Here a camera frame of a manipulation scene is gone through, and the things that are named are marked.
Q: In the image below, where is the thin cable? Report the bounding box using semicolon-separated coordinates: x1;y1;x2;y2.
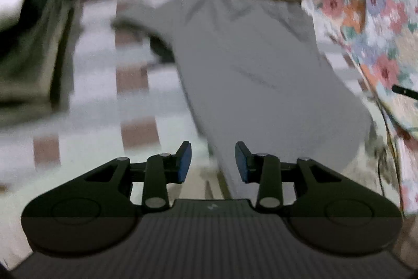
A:
375;96;403;198

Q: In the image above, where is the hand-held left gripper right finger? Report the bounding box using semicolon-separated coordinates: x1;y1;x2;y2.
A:
235;141;342;213

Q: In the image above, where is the floral blanket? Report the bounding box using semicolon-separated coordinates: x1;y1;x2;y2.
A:
300;0;418;217

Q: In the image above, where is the green and white garment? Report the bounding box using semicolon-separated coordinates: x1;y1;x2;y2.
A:
0;0;82;130

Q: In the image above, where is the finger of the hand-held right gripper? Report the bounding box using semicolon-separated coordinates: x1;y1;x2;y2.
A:
391;85;418;101

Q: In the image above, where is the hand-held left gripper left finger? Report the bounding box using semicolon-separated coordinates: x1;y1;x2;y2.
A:
83;141;193;212

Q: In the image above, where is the checkered bedsheet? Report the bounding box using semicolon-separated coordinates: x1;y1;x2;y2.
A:
0;0;404;270

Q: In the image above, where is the grey shirt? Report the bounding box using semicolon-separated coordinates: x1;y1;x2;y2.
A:
111;0;373;198

